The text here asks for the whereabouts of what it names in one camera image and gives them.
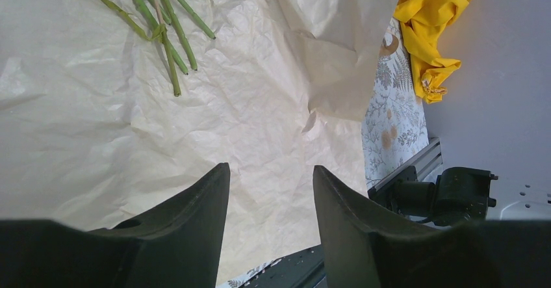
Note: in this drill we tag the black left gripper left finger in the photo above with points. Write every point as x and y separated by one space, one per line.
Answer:
178 242

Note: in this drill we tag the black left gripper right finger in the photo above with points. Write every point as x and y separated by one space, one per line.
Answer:
350 226

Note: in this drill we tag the peach kraft wrapping paper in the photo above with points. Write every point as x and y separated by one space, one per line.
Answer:
92 134

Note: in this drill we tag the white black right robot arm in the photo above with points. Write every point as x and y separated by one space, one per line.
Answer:
456 195

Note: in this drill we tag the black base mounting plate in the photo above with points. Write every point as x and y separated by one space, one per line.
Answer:
300 269

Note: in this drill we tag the yellow crumpled cloth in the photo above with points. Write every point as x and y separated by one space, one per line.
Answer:
422 23

